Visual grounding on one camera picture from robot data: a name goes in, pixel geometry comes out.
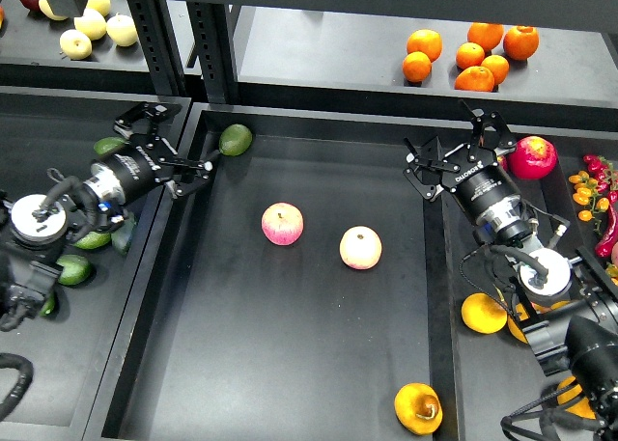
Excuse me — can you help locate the yellow pear bin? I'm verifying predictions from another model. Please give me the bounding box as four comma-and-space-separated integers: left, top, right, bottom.
506, 303, 529, 345
461, 292, 507, 334

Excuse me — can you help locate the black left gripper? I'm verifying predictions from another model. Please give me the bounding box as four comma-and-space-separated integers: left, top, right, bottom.
89, 102, 221, 206

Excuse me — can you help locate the pale yellow apple slice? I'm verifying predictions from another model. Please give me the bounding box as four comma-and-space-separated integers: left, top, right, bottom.
39, 0, 67, 21

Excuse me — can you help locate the orange front bottom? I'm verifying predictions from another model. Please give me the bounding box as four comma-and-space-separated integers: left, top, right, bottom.
454, 66, 494, 92

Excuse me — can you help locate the orange right middle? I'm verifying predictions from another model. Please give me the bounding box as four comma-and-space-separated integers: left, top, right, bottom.
481, 55, 510, 86

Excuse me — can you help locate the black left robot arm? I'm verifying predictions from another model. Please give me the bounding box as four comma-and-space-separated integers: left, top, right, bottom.
1, 102, 220, 332

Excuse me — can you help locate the green avocado upper left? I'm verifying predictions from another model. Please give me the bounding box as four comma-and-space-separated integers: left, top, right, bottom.
93, 136, 126, 156

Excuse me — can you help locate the pale yellow apple front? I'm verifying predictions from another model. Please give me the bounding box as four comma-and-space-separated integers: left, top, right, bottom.
59, 29, 93, 60

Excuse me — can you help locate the green avocado bin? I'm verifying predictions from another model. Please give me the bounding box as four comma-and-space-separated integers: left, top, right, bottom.
56, 254, 93, 287
73, 232, 112, 251

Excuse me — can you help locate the black shelf upright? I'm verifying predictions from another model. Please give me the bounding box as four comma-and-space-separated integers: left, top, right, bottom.
126, 0, 240, 104

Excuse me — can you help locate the orange lower left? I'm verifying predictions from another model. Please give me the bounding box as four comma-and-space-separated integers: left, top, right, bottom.
402, 51, 432, 83

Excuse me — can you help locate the pink red apple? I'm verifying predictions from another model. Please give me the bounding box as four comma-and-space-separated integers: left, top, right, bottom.
261, 202, 304, 246

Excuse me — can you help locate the orange top middle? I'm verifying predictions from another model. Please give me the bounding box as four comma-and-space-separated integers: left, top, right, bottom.
467, 22, 504, 52

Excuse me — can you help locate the cherry tomato vine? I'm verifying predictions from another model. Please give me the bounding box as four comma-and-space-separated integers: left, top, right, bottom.
568, 154, 617, 222

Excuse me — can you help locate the yellow pear in tray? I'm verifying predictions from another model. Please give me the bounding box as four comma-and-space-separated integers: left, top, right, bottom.
394, 382, 443, 435

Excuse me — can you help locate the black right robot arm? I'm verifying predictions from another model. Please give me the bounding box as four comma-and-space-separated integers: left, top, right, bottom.
404, 110, 617, 440

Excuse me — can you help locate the orange top left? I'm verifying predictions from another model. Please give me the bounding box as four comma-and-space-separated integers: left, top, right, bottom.
407, 29, 442, 62

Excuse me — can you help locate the green avocado at tray corner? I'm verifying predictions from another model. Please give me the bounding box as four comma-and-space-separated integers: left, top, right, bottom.
218, 124, 253, 156

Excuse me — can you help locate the red apple right bin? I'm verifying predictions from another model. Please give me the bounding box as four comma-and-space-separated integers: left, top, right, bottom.
507, 136, 558, 179

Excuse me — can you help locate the orange top right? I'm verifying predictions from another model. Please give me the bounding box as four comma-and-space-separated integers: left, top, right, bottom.
503, 26, 540, 61

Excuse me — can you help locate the black centre tray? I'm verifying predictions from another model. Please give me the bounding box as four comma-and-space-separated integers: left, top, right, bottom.
84, 104, 464, 440

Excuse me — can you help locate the small orange middle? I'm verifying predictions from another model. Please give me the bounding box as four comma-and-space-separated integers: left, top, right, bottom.
456, 41, 486, 70

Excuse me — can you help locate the dark avocado by tray wall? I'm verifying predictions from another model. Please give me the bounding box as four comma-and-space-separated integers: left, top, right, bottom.
111, 213, 137, 255

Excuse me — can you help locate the pale yellow pink apple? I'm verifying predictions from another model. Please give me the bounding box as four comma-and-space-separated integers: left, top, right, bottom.
339, 226, 382, 270

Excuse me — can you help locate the red chili pepper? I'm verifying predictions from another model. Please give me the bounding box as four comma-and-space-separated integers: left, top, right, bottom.
594, 203, 617, 259

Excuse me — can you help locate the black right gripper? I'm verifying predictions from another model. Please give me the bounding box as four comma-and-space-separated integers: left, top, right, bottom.
404, 99, 520, 224

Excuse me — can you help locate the green avocado left bin middle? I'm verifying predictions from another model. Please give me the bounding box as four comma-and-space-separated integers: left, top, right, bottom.
73, 232, 112, 251

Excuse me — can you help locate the yellow pear bottom right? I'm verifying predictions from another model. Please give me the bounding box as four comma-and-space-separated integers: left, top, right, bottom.
556, 375, 596, 422

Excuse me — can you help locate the green avocado left bin lower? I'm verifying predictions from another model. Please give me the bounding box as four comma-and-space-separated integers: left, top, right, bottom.
56, 254, 93, 287

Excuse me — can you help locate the pale yellow apple back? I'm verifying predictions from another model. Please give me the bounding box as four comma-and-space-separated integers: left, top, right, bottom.
86, 0, 111, 17

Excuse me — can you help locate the pale yellow apple middle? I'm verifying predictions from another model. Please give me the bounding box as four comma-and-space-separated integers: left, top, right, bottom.
73, 8, 107, 41

